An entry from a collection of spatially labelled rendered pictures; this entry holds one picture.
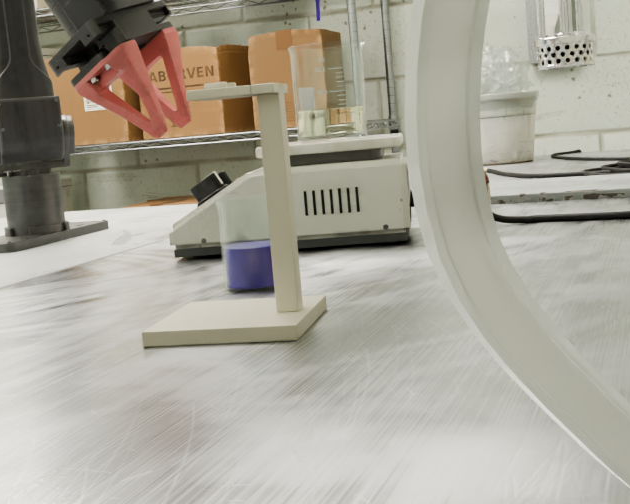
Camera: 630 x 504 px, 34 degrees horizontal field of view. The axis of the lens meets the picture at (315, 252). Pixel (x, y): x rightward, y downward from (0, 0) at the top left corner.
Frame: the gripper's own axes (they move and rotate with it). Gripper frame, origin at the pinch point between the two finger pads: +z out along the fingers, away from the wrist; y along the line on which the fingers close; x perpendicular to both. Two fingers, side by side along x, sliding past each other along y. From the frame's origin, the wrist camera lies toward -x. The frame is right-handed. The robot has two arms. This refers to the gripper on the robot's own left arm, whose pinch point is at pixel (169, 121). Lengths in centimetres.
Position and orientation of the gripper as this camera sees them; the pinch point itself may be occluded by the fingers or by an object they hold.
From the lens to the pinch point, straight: 87.2
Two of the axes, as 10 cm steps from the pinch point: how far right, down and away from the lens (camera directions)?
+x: -6.8, 4.4, 5.9
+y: 4.7, -3.6, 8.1
